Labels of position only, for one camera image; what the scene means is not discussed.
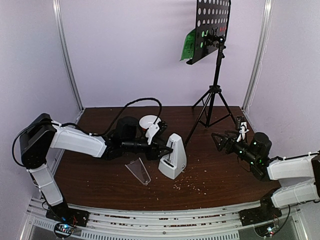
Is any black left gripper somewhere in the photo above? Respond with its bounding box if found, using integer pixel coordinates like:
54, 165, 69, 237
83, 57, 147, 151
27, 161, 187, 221
122, 137, 173, 161

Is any white metronome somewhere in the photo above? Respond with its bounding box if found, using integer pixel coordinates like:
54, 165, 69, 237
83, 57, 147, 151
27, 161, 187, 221
158, 133, 187, 180

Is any clear metronome cover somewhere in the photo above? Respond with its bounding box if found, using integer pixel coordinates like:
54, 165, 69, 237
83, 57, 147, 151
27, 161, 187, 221
125, 157, 151, 186

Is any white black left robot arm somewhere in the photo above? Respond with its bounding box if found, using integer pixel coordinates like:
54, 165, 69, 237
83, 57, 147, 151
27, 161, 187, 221
15, 113, 173, 227

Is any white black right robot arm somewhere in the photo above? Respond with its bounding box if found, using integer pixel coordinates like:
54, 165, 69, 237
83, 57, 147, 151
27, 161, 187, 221
211, 130, 320, 226

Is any white orange bowl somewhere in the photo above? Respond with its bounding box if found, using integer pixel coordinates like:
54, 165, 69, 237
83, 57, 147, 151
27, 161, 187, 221
139, 115, 161, 132

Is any green sheet booklet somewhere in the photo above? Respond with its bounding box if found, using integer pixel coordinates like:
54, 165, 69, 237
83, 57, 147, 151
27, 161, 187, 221
180, 28, 196, 61

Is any right round circuit board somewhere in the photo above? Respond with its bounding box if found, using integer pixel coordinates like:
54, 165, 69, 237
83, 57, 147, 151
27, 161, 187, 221
254, 221, 282, 238

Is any round circuit board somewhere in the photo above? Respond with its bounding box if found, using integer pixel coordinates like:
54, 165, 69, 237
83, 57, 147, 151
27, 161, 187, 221
53, 222, 75, 239
254, 221, 282, 238

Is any black music stand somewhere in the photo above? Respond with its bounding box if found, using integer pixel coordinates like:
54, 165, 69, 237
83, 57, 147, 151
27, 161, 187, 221
184, 0, 236, 146

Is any left round circuit board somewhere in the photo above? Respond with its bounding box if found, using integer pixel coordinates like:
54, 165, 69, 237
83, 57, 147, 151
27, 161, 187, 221
53, 222, 75, 239

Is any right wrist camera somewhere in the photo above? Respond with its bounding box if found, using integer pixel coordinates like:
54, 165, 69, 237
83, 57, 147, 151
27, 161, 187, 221
235, 116, 249, 143

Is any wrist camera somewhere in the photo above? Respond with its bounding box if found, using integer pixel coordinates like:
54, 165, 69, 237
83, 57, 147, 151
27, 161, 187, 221
145, 121, 168, 145
235, 116, 249, 143

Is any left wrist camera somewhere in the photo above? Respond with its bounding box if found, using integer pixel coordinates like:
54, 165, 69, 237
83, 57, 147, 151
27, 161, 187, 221
145, 121, 168, 145

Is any black braided left cable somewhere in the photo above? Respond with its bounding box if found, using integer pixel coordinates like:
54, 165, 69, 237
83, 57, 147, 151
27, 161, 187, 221
106, 97, 163, 137

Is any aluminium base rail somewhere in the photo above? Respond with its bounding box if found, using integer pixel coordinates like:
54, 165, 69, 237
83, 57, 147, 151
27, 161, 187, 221
17, 198, 312, 240

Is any right aluminium frame post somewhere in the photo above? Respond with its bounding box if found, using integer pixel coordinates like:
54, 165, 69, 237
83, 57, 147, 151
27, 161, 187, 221
242, 0, 274, 114

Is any aluminium frame post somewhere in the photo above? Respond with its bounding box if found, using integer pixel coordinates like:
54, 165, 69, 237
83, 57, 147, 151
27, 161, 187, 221
52, 0, 85, 112
242, 0, 274, 114

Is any left aluminium frame post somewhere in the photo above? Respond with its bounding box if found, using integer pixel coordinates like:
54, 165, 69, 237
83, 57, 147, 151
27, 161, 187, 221
52, 0, 85, 112

